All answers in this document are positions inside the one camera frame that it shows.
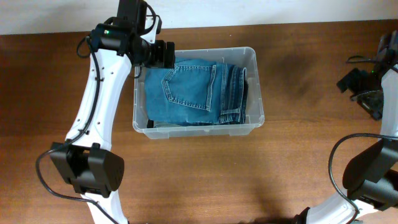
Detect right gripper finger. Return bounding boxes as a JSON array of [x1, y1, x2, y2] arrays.
[[350, 90, 383, 120], [336, 68, 369, 93]]

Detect dark blue jeans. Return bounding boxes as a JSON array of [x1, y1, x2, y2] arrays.
[[144, 58, 249, 126]]

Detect large black garment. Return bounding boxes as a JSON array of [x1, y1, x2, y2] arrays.
[[147, 120, 154, 128]]

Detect light blue jeans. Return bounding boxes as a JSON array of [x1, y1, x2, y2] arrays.
[[154, 121, 181, 128]]

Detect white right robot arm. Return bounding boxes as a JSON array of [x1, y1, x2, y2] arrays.
[[292, 31, 397, 224]]

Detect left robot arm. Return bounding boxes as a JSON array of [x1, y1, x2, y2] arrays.
[[46, 0, 175, 223]]

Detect clear plastic storage bin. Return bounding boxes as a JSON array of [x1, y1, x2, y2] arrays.
[[132, 47, 265, 139]]

